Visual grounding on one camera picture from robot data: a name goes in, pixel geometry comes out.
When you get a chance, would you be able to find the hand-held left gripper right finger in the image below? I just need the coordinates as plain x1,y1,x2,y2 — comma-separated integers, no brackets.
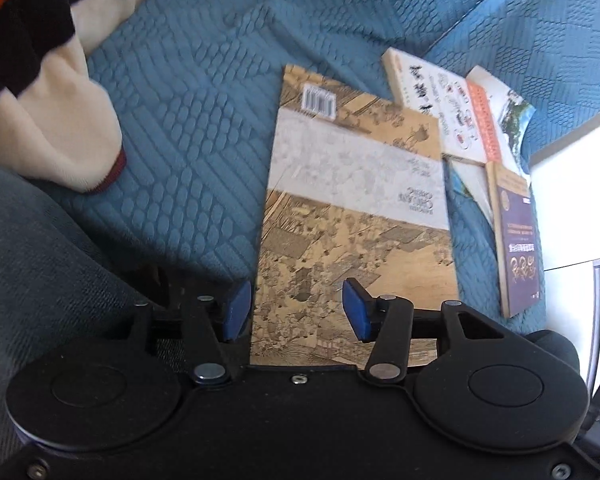
341,277,506,385

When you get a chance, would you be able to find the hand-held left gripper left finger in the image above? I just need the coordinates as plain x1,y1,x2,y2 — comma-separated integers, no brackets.
127,280,253,386

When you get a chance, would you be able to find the large tan painting-cover book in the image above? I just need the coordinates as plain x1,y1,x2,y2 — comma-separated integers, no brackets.
249,63,461,367

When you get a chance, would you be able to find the white book black calligraphy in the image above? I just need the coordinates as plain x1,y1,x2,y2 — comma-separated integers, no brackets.
382,47,488,163

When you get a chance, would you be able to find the purple and gold book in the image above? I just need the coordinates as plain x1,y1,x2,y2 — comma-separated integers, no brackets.
486,162,546,318

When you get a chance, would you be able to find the blue quilted sofa cover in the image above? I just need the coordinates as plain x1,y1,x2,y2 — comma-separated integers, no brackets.
72,0,600,366

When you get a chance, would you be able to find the thin black metal rod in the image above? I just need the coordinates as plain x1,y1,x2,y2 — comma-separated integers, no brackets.
587,257,600,391

